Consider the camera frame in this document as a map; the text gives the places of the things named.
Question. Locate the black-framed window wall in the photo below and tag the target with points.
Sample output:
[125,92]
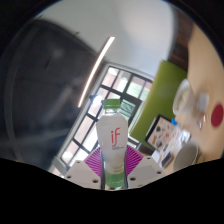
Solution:
[133,86]

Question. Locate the small dark device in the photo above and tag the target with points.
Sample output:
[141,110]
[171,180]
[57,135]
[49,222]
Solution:
[166,160]

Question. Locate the long curved ceiling light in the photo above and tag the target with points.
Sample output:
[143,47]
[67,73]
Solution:
[96,70]

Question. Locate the flat round red coaster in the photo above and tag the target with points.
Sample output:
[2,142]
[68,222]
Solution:
[217,115]

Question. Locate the green-capped white drink bottle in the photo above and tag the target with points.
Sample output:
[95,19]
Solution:
[111,133]

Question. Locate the small blue-capped bottle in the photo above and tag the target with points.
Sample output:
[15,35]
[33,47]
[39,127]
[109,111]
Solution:
[175,123]

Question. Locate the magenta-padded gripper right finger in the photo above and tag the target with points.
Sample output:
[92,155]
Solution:
[145,170]

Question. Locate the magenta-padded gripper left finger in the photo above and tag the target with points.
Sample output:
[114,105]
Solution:
[81,173]

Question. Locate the white printed paper sheet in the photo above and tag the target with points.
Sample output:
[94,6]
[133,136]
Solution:
[180,138]

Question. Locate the white ceramic bowl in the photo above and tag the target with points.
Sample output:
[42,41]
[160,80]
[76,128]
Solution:
[181,98]

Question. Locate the green upholstered bench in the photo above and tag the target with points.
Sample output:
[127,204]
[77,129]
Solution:
[160,96]

